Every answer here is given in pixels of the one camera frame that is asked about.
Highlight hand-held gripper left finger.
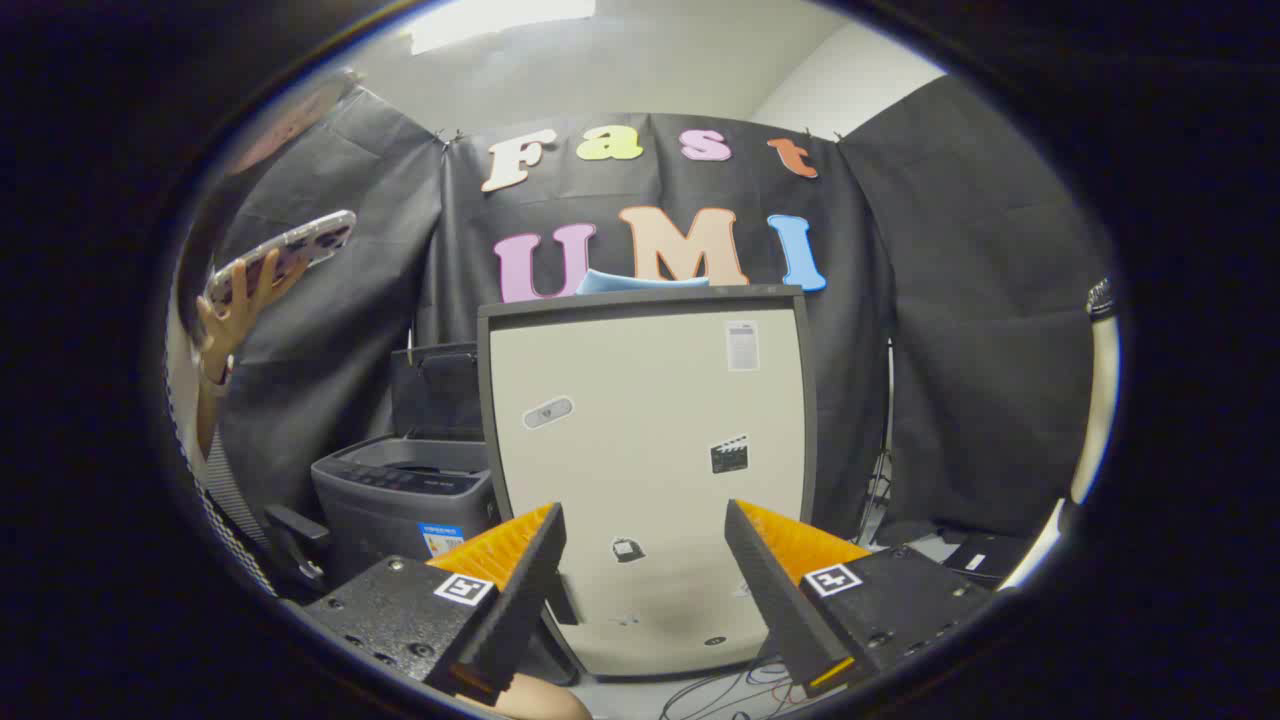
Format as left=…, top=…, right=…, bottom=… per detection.
left=298, top=502, right=568, bottom=706

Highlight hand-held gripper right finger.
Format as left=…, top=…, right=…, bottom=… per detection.
left=724, top=498, right=993, bottom=699

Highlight grey washing machine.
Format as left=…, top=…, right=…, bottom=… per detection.
left=310, top=435, right=501, bottom=591

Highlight dark washing machine lid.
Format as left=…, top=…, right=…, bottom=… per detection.
left=388, top=342, right=483, bottom=443

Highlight light blue cloth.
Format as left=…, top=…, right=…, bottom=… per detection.
left=575, top=268, right=711, bottom=296

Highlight person's knee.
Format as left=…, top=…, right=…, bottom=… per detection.
left=488, top=672, right=593, bottom=720

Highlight black tripod stand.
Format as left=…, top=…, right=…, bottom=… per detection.
left=864, top=340, right=898, bottom=543

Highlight flat black box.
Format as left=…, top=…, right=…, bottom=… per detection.
left=940, top=533, right=1033, bottom=587

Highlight black chair armrest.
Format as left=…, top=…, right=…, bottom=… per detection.
left=264, top=504, right=333, bottom=591

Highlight black backdrop cloth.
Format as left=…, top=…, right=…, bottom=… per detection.
left=185, top=75, right=1116, bottom=561

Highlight patterned phone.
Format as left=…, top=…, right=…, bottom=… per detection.
left=205, top=210, right=358, bottom=306

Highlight floor cables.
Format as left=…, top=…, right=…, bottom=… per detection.
left=658, top=655, right=803, bottom=720

